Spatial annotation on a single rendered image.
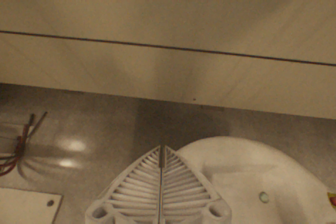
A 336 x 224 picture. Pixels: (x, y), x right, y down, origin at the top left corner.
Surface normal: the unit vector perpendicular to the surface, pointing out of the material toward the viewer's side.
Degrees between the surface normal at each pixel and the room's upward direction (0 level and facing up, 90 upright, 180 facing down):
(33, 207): 0
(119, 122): 0
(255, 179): 0
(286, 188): 74
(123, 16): 90
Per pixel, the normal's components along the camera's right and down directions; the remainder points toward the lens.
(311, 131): 0.03, -0.40
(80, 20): -0.11, 0.91
